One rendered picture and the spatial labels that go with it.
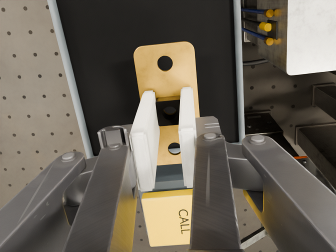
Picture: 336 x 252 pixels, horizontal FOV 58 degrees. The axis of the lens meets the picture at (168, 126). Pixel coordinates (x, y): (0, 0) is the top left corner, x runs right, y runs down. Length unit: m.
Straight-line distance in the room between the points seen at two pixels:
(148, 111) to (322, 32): 0.20
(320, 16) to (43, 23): 0.59
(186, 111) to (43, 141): 0.72
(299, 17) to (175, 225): 0.23
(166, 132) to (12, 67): 0.64
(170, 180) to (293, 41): 0.18
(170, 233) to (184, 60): 0.19
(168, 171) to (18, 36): 0.56
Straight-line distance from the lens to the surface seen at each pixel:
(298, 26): 0.31
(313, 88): 0.78
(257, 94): 0.75
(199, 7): 0.24
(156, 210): 0.30
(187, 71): 0.20
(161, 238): 0.33
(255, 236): 0.44
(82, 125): 0.27
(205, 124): 0.15
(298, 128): 0.80
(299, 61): 0.32
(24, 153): 0.89
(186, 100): 0.17
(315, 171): 0.52
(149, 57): 0.19
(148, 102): 0.17
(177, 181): 0.31
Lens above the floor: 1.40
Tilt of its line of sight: 68 degrees down
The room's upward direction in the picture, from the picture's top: 174 degrees counter-clockwise
